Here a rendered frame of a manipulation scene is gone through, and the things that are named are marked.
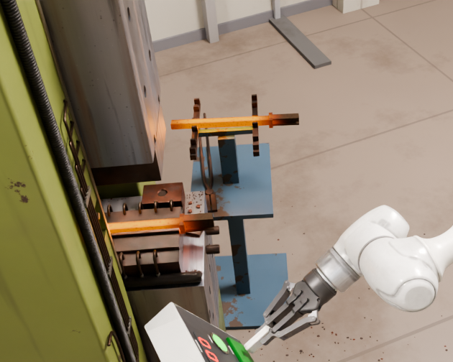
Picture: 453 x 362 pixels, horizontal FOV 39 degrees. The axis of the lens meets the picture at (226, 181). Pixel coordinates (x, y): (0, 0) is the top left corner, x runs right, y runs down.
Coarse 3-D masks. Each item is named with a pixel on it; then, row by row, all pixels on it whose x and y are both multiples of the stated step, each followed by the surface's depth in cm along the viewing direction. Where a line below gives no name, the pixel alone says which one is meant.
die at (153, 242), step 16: (160, 208) 182; (176, 208) 182; (128, 240) 174; (144, 240) 174; (160, 240) 173; (176, 240) 173; (128, 256) 171; (144, 256) 170; (160, 256) 170; (176, 256) 169; (128, 272) 170; (144, 272) 171; (160, 272) 171; (176, 272) 171
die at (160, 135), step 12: (156, 144) 145; (156, 156) 144; (96, 168) 146; (108, 168) 146; (120, 168) 146; (132, 168) 146; (144, 168) 146; (156, 168) 146; (96, 180) 148; (108, 180) 148; (120, 180) 148; (132, 180) 149; (144, 180) 149; (156, 180) 149
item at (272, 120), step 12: (180, 120) 221; (192, 120) 220; (204, 120) 220; (216, 120) 219; (228, 120) 218; (240, 120) 218; (252, 120) 217; (264, 120) 217; (276, 120) 216; (288, 120) 217
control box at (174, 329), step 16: (160, 320) 130; (176, 320) 128; (192, 320) 132; (160, 336) 128; (176, 336) 126; (192, 336) 125; (208, 336) 133; (224, 336) 142; (160, 352) 126; (176, 352) 124; (192, 352) 122; (224, 352) 133
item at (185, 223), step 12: (180, 216) 176; (192, 216) 175; (204, 216) 174; (120, 228) 175; (132, 228) 175; (144, 228) 175; (156, 228) 175; (180, 228) 174; (192, 228) 177; (204, 228) 176
